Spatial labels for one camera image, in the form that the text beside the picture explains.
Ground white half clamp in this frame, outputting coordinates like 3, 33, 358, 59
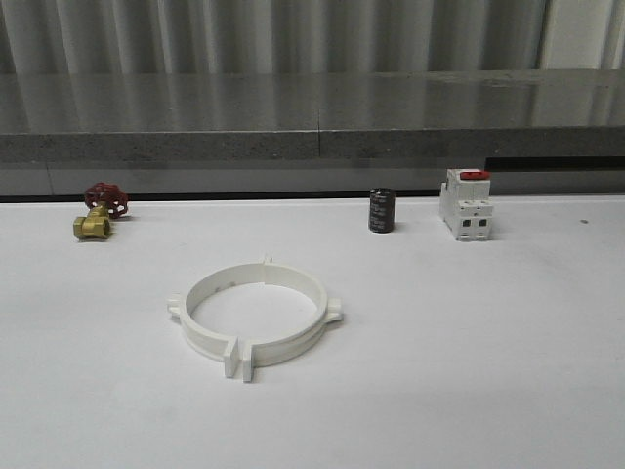
234, 262, 343, 382
167, 256, 272, 382

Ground black cylindrical capacitor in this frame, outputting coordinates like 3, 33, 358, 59
368, 188, 396, 234

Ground grey stone counter ledge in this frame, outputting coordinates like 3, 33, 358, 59
1, 70, 624, 167

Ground brass valve red handwheel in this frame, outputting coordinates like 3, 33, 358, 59
73, 182, 128, 239

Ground white circuit breaker red switch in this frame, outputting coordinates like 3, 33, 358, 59
439, 169, 493, 241

